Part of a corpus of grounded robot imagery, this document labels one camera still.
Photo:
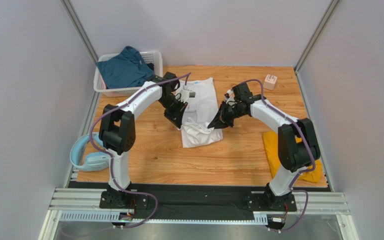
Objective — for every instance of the white t shirt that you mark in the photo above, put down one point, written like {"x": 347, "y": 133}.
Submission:
{"x": 198, "y": 114}

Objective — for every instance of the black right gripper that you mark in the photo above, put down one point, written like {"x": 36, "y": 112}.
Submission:
{"x": 229, "y": 113}

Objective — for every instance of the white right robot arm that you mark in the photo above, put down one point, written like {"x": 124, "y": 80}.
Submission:
{"x": 297, "y": 144}

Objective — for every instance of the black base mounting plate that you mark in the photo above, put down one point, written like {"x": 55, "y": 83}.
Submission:
{"x": 204, "y": 202}

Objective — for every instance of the blue t shirt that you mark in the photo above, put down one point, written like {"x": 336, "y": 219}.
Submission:
{"x": 126, "y": 70}

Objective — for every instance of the small pink box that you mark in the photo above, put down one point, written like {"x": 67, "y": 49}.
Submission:
{"x": 270, "y": 82}

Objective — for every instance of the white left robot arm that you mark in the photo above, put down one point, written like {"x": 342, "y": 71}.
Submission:
{"x": 117, "y": 129}

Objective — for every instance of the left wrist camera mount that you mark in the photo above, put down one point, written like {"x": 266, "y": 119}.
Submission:
{"x": 185, "y": 94}

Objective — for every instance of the folded yellow t shirt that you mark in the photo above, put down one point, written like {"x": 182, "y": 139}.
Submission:
{"x": 270, "y": 141}

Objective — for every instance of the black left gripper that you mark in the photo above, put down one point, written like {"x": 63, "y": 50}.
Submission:
{"x": 176, "y": 117}

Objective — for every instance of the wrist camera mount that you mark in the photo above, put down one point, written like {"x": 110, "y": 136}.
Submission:
{"x": 185, "y": 94}
{"x": 229, "y": 97}

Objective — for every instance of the aluminium frame rail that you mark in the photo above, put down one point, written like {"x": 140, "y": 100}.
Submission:
{"x": 83, "y": 205}

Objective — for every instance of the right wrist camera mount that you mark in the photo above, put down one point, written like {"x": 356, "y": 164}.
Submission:
{"x": 229, "y": 97}

